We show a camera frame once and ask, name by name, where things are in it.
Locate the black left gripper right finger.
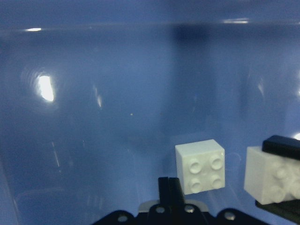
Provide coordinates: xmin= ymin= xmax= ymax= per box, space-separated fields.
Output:
xmin=169 ymin=178 xmax=185 ymax=207

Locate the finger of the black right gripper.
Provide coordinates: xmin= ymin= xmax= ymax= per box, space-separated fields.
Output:
xmin=255 ymin=200 xmax=300 ymax=223
xmin=262 ymin=135 xmax=300 ymax=160

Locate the blue plastic tray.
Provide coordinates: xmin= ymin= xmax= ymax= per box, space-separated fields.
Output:
xmin=0 ymin=0 xmax=300 ymax=225

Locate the white block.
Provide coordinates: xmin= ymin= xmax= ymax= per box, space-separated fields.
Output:
xmin=175 ymin=139 xmax=225 ymax=195
xmin=244 ymin=146 xmax=300 ymax=205

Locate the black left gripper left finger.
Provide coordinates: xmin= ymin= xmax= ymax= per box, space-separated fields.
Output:
xmin=158 ymin=177 xmax=170 ymax=205

